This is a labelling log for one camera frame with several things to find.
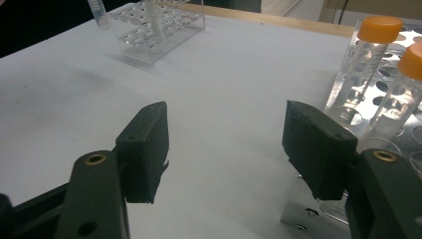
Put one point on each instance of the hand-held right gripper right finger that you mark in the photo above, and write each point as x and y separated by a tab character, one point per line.
318	149

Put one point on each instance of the metal tube rack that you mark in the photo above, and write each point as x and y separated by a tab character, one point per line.
295	212

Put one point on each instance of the orange-capped clear test tube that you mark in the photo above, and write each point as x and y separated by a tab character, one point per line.
98	15
365	66
394	109

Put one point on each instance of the clear plastic tube rack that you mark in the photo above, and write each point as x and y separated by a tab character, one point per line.
172	30

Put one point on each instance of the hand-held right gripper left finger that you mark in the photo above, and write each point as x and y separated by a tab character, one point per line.
142	156

